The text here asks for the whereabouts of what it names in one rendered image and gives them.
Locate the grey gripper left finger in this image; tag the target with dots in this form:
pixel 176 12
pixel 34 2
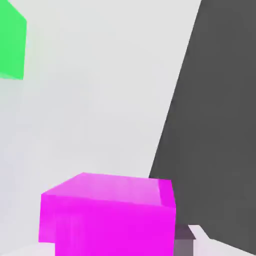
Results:
pixel 43 251

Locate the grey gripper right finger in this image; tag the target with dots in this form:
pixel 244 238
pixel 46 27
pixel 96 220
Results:
pixel 185 246

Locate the small magenta cube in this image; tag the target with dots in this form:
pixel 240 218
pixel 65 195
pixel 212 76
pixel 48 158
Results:
pixel 112 220

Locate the large green box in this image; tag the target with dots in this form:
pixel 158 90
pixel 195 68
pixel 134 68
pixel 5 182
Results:
pixel 12 40

